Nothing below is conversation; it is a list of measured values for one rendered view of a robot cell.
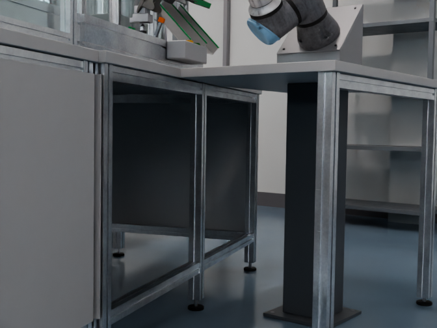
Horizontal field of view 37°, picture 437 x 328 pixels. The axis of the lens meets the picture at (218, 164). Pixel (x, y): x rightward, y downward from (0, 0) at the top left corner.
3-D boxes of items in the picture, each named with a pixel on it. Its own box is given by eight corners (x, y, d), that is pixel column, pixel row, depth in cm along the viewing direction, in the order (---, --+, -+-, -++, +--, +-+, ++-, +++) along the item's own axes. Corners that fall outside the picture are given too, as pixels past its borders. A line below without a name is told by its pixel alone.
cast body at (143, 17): (153, 23, 243) (153, 4, 243) (147, 21, 239) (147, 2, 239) (132, 24, 246) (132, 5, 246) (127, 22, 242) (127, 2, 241)
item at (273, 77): (445, 89, 248) (445, 81, 248) (335, 70, 177) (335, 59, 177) (287, 93, 291) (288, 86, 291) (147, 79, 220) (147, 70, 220)
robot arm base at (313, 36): (344, 19, 230) (335, -3, 224) (333, 47, 222) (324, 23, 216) (305, 26, 239) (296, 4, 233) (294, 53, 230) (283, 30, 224)
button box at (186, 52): (207, 64, 237) (207, 47, 237) (185, 58, 217) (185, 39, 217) (188, 64, 239) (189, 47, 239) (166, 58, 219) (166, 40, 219)
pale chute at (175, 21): (200, 51, 270) (207, 43, 269) (184, 47, 259) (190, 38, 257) (161, 6, 279) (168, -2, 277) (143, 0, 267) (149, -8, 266)
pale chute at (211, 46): (212, 54, 284) (219, 47, 283) (197, 51, 273) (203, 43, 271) (175, 12, 293) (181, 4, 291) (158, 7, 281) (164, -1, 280)
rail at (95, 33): (203, 78, 254) (203, 50, 253) (84, 52, 169) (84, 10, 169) (190, 79, 255) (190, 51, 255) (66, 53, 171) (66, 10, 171)
